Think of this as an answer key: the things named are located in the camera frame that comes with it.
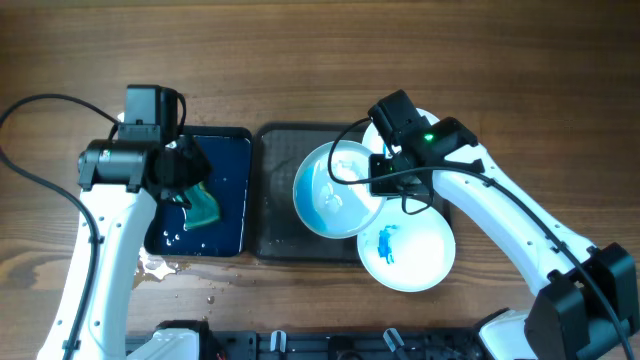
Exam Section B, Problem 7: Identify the white plate cleaned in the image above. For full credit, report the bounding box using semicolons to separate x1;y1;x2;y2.
292;141;386;239
361;108;440;158

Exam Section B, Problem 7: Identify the green yellow sponge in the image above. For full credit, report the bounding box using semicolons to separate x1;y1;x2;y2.
184;182;221;231

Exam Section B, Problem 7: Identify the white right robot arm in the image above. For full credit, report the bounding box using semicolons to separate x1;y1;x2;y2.
363;114;639;359

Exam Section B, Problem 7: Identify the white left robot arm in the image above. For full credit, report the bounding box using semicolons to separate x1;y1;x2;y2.
37;135;211;359

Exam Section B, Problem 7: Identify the black water tray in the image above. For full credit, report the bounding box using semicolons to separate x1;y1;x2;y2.
143;126;252;257

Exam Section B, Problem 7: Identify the dark grey serving tray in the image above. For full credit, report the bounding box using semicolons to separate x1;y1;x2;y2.
245;122;361;266

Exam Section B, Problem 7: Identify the white plate with blue stain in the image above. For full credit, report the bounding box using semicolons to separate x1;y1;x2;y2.
357;199;456;292

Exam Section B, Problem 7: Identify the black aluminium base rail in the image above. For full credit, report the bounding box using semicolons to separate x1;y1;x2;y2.
125;328;489;360

